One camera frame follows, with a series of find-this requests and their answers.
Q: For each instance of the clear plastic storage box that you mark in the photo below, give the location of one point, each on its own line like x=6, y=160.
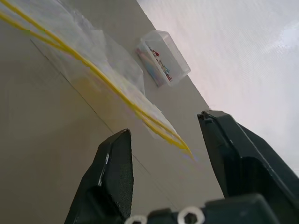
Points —
x=167, y=58

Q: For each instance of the colourful snack packet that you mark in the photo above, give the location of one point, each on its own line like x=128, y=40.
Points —
x=156, y=64

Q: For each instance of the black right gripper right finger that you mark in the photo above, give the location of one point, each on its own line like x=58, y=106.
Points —
x=243, y=158

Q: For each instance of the clear yellow-zip plastic bag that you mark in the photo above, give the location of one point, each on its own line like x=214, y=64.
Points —
x=93, y=67

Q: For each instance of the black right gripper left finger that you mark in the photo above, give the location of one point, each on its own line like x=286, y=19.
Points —
x=109, y=177

